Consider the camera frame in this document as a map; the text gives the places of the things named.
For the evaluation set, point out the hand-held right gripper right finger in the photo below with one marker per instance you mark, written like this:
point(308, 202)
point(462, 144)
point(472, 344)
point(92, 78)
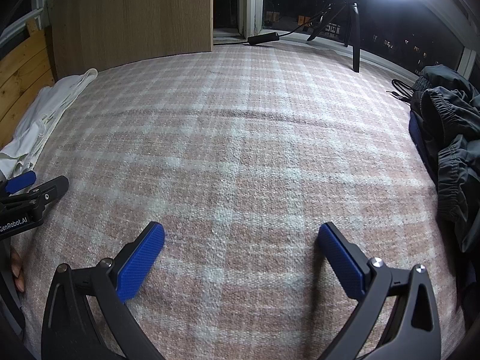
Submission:
point(341, 258)

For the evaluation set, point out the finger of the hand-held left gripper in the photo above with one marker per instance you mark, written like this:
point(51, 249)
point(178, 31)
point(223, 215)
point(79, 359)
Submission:
point(50, 189)
point(20, 182)

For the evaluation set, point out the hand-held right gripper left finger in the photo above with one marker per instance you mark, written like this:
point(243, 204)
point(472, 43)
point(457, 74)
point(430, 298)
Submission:
point(140, 262)

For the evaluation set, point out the dark grey pants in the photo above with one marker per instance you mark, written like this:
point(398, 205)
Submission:
point(457, 150)

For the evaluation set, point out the person's left hand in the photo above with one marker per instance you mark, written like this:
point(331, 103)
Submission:
point(18, 270)

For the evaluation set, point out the white cloth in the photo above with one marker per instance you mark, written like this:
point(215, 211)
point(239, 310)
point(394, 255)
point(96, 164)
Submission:
point(45, 120)

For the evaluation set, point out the wooden slat headboard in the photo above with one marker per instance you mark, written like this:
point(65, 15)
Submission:
point(22, 75)

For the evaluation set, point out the navy blue garment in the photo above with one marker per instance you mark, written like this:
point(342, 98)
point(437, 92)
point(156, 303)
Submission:
point(422, 146)

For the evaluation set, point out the wooden wardrobe panel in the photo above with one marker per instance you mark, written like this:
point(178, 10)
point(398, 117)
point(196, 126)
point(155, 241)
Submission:
point(131, 15)

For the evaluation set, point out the black tripod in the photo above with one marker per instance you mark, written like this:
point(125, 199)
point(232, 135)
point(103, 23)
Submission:
point(354, 33)

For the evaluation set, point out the white window frame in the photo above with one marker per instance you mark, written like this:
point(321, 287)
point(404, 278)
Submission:
point(250, 0)

